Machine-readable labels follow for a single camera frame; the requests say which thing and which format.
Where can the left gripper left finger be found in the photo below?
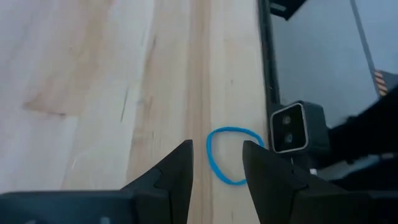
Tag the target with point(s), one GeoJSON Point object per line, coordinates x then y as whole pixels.
{"type": "Point", "coordinates": [177, 177]}

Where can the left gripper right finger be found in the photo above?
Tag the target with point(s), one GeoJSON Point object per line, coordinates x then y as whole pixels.
{"type": "Point", "coordinates": [270, 183]}

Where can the blue rubber band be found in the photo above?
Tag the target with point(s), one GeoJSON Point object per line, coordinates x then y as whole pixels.
{"type": "Point", "coordinates": [214, 165]}

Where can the black table-level camera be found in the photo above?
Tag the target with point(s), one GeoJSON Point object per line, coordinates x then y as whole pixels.
{"type": "Point", "coordinates": [295, 130]}

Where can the black table frame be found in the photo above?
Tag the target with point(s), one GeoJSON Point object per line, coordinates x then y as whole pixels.
{"type": "Point", "coordinates": [269, 62]}

